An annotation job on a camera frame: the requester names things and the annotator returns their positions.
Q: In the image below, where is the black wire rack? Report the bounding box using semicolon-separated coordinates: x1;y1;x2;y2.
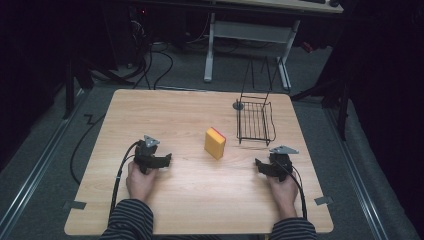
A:
232;55;277;147

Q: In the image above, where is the black stand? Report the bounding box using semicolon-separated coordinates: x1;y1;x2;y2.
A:
289;56;356;142
61;49;136;120

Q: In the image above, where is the yellow sponge with red side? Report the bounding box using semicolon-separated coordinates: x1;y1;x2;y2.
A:
203;126;227;161

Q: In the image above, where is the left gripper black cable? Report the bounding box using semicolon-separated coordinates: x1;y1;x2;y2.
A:
107;140;142;222

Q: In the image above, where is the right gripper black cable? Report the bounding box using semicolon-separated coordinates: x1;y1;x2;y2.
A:
279;161;308;221

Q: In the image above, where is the person's left hand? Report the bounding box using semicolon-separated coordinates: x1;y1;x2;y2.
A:
125;161;158;205

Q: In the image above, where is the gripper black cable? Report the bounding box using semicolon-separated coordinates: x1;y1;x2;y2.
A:
107;140;142;222
279;161;308;221

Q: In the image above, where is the white metal frame desk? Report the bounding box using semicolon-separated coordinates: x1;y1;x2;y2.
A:
203;0;345;93

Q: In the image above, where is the black floor cable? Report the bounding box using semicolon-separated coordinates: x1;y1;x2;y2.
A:
69;113;107;186

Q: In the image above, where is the person's right hand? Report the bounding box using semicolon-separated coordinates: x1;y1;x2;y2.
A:
266;172;300;222

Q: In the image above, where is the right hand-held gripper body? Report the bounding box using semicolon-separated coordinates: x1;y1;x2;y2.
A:
268;144;300;183

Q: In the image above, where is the metal floor rail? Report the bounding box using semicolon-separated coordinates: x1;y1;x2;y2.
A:
324;106;391;240
0;88;88;233

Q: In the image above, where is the grey tape piece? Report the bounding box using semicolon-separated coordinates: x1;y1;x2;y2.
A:
313;195;335;207
62;199;88;211

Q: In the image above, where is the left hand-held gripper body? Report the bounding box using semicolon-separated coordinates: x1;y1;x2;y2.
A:
133;134;162;175

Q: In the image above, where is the bundle of black cables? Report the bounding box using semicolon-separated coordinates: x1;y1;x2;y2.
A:
126;6;175;91

